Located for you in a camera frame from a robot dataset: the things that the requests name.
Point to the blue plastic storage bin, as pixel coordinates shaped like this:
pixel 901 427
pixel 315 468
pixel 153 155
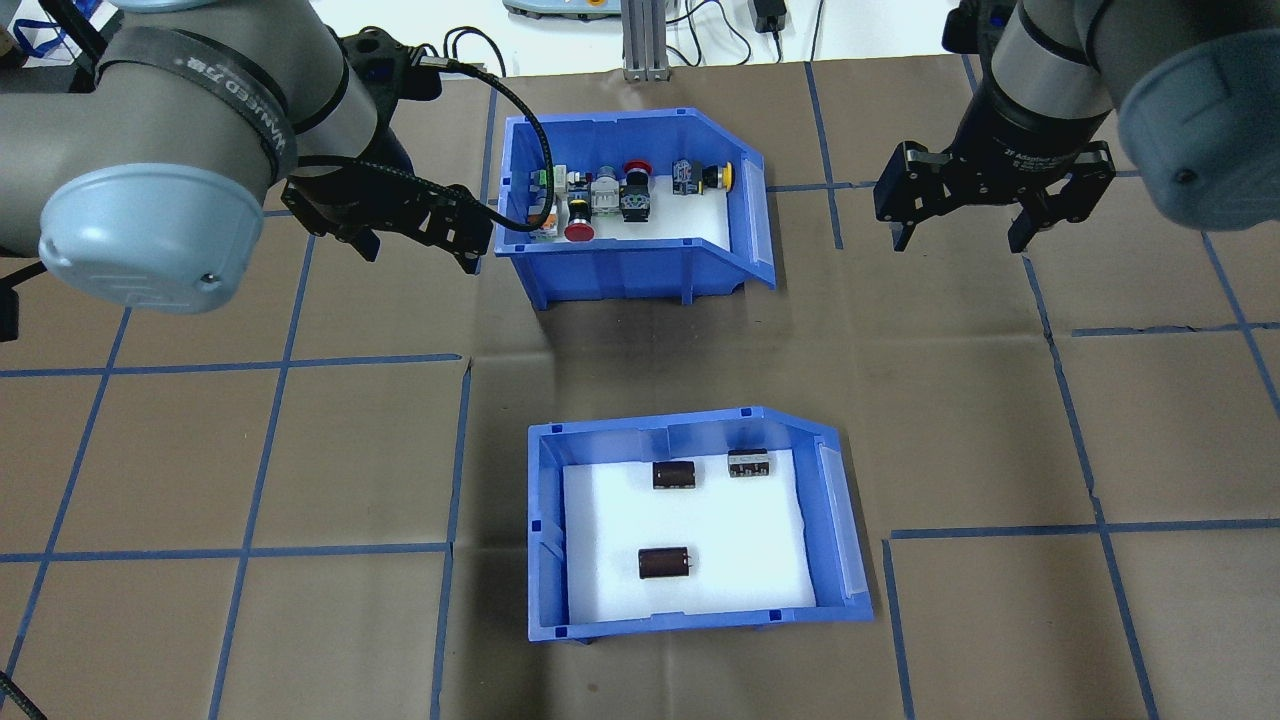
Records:
pixel 680 622
pixel 620 270

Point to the white box with blue print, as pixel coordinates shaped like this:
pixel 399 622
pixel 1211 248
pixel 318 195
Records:
pixel 35 40

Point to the red mushroom push button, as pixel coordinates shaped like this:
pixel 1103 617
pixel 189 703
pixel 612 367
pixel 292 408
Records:
pixel 578 230

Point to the red button black contact block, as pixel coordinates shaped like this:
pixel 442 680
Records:
pixel 636 200

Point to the black power adapter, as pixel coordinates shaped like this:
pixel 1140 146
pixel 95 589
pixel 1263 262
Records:
pixel 770 15

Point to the white foam liner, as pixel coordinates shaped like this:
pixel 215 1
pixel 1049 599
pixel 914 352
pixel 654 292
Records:
pixel 690 215
pixel 740 540

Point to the grey teach pendant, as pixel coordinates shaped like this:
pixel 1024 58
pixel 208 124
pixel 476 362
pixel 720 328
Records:
pixel 550 8

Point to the dark capacitor with grey stripe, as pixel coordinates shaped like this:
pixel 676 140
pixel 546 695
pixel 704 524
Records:
pixel 748 464

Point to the large dark cylindrical capacitor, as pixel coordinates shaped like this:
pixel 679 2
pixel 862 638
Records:
pixel 665 563

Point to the switch with orange contact block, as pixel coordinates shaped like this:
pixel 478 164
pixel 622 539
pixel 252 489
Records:
pixel 545 222

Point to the switch with green contact block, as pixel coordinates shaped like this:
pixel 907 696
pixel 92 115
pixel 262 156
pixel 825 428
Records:
pixel 545 182

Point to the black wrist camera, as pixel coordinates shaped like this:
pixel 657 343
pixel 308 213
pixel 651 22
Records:
pixel 385 65
pixel 970 25

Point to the yellow push button switch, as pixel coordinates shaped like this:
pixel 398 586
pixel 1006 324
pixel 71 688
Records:
pixel 700 177

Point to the aluminium profile post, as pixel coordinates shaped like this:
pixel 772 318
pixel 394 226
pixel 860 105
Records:
pixel 645 40

